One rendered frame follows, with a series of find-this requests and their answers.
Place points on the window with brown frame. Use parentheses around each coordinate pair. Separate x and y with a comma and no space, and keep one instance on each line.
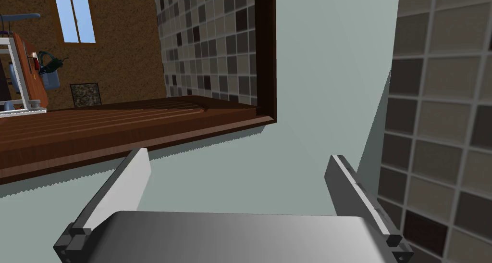
(75,18)

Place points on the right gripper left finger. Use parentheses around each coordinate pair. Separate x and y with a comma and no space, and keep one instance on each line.
(127,184)

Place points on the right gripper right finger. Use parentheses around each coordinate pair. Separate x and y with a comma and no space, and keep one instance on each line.
(346,186)

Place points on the dark speckled square picture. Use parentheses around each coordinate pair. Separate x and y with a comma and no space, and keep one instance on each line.
(85,95)

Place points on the brown wooden desk with clutter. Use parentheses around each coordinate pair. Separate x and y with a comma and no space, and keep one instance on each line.
(34,84)

